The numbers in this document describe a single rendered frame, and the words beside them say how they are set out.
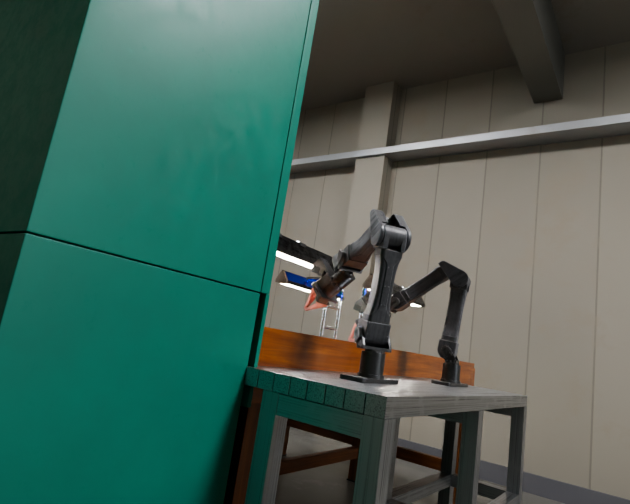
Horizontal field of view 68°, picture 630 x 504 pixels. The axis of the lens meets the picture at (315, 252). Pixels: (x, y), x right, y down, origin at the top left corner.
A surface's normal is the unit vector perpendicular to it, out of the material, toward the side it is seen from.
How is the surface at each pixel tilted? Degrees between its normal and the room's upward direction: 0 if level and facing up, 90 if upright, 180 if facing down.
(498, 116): 90
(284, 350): 90
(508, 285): 90
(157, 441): 90
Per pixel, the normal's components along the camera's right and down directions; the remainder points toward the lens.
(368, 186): -0.57, -0.24
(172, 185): 0.81, 0.01
